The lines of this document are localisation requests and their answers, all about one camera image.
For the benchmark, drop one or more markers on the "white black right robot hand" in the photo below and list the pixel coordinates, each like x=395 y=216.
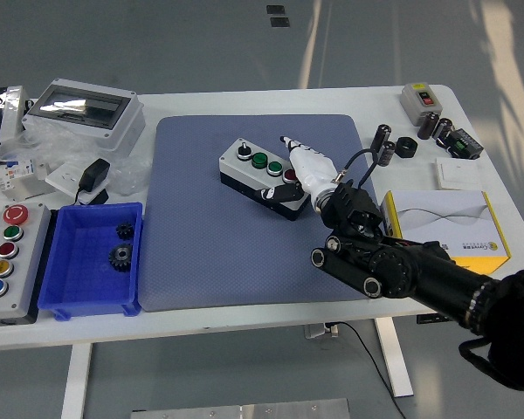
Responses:
x=310 y=168

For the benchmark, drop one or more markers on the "grey four-button control box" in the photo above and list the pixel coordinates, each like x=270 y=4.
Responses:
x=244 y=169

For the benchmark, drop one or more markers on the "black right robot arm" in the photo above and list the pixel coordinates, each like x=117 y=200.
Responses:
x=419 y=266

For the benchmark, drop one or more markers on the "grey five-button control box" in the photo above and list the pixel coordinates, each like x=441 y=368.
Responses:
x=22 y=270

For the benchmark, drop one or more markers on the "dark cylindrical capacitor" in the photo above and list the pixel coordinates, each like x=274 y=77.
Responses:
x=442 y=130
x=381 y=139
x=388 y=153
x=428 y=125

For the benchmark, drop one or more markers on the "black hex nut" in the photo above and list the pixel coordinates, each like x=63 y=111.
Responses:
x=412 y=148

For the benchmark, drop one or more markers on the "grey-blue table mat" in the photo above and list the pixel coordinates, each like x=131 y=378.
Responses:
x=201 y=244

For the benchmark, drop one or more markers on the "black floor plate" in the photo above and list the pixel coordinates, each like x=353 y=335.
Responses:
x=279 y=22
x=275 y=9

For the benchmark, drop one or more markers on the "yellow white cardboard box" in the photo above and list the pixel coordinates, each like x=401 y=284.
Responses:
x=454 y=218

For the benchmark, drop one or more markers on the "black green electronic module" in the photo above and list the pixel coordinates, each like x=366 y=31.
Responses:
x=465 y=144

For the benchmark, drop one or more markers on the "grey under-table box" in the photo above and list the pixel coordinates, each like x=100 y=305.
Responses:
x=316 y=331

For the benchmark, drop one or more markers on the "small black bevel gear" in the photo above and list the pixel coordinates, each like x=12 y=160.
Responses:
x=124 y=231

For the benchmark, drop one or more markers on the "grey distribution box clear lid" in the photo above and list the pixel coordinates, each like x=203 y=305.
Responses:
x=113 y=131

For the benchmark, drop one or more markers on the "large black bevel gear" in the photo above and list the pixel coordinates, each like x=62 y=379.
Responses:
x=121 y=258

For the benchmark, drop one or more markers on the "white table leg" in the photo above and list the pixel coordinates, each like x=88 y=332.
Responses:
x=75 y=384
x=395 y=362

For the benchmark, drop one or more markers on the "black power adapter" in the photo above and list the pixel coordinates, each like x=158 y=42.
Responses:
x=94 y=173

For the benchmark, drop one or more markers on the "silver metal plate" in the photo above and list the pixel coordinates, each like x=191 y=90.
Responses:
x=244 y=410

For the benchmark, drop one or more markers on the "blue plastic bin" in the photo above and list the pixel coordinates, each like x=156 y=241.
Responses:
x=83 y=279

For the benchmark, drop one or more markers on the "clear plastic bag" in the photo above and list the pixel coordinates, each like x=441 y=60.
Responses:
x=48 y=144

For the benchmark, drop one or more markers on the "black white wrapped device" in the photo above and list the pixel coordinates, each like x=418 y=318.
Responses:
x=11 y=113

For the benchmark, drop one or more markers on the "grey two-button switch box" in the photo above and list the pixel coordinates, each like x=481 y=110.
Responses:
x=415 y=105

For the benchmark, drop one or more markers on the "white wall switch plate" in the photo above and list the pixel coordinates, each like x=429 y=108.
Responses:
x=458 y=174

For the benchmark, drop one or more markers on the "white wall socket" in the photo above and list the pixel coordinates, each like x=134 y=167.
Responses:
x=63 y=176

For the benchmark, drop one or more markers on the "silver metal bracket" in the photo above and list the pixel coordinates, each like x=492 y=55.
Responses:
x=30 y=190

